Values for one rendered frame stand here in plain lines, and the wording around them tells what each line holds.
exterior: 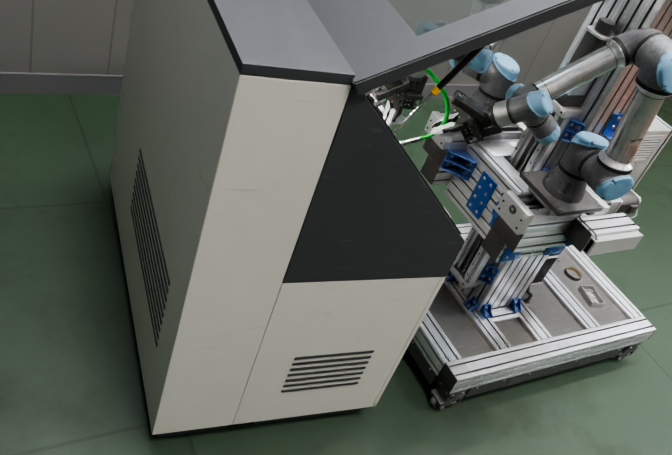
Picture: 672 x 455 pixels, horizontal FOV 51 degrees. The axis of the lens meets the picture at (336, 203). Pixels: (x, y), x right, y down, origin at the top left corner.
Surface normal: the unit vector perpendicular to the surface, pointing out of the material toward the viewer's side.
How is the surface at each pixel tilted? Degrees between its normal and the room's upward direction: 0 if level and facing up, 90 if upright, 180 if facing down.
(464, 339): 0
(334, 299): 90
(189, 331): 90
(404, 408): 0
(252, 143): 90
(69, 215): 0
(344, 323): 90
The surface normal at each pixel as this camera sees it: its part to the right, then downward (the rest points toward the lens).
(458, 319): 0.29, -0.76
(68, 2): 0.43, 0.65
